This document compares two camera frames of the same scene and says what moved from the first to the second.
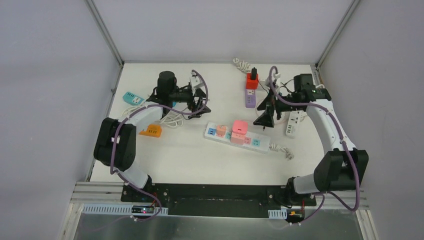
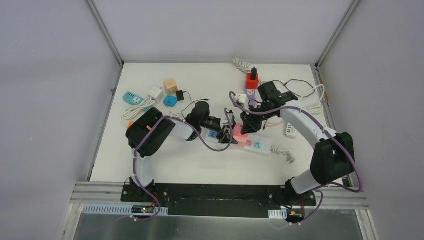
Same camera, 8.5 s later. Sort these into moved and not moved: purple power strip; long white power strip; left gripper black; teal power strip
Moved: left gripper black
Not moved: teal power strip; long white power strip; purple power strip
